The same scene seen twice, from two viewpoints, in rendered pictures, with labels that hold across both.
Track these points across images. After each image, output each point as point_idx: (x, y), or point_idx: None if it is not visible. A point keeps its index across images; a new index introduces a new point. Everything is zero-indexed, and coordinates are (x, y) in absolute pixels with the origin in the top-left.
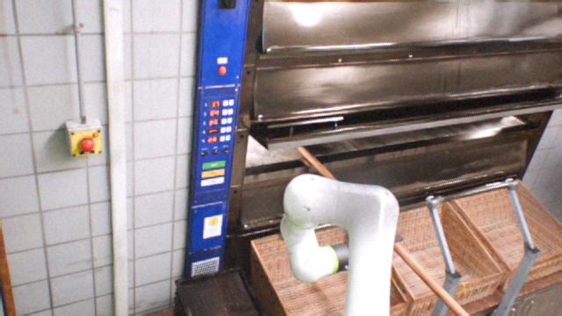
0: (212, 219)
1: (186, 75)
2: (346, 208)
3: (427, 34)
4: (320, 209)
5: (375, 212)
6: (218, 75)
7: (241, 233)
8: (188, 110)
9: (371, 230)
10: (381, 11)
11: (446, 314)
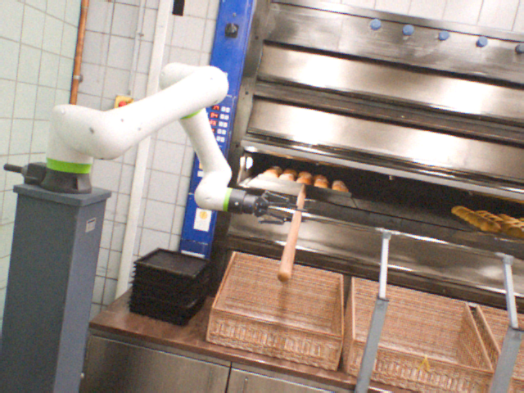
0: (202, 212)
1: None
2: (184, 73)
3: (417, 97)
4: (169, 74)
5: (196, 71)
6: None
7: (230, 245)
8: None
9: (186, 77)
10: (368, 70)
11: (402, 390)
